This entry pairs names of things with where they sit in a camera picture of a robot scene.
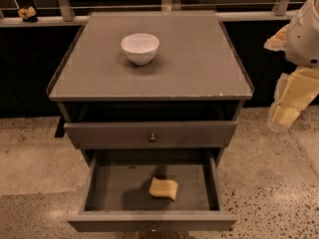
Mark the small yellow black object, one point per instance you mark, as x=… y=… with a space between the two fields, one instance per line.
x=27 y=14

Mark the white ceramic bowl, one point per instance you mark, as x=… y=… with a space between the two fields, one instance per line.
x=140 y=48

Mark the round metal top knob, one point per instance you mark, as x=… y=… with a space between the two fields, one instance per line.
x=152 y=138

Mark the grey drawer cabinet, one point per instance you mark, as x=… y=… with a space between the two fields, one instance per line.
x=195 y=75

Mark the metal railing frame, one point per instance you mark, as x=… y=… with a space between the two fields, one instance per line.
x=78 y=12

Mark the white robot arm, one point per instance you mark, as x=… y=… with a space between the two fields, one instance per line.
x=302 y=42

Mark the grey top drawer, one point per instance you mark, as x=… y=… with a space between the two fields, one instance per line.
x=170 y=134

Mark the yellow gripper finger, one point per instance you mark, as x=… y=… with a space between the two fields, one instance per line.
x=278 y=41
x=293 y=94

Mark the yellow sponge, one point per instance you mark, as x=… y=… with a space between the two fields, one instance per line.
x=163 y=188

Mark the metal middle drawer knob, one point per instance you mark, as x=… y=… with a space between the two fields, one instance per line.
x=154 y=228

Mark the open grey middle drawer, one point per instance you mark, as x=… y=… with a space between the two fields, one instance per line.
x=117 y=192

